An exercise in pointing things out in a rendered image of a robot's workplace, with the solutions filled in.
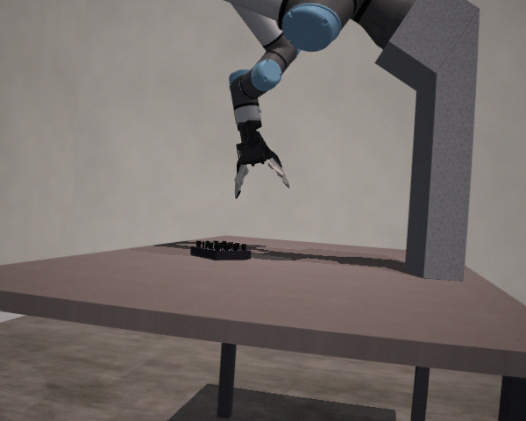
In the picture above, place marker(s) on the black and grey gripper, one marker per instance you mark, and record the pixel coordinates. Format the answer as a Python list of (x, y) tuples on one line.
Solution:
[(252, 153)]

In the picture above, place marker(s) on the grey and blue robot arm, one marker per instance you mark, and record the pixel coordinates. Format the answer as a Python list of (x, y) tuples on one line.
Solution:
[(285, 27)]

